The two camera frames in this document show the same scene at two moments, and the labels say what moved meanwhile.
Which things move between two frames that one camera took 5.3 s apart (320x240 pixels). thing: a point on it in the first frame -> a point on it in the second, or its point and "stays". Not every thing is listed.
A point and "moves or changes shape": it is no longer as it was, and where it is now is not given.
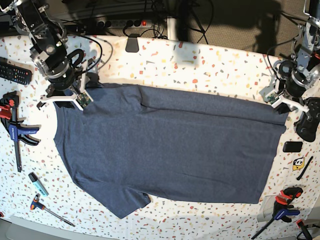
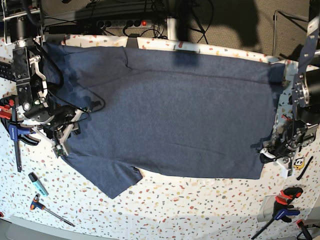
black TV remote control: [14, 73] stays
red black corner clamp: [300, 224] stays
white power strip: [124, 23] stays
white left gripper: [83, 98] -> [72, 127]
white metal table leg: [172, 28] stays
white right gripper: [274, 100] -> [286, 163]
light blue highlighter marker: [39, 183] stays
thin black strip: [305, 169] stays
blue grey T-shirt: [130, 142] moves or changes shape
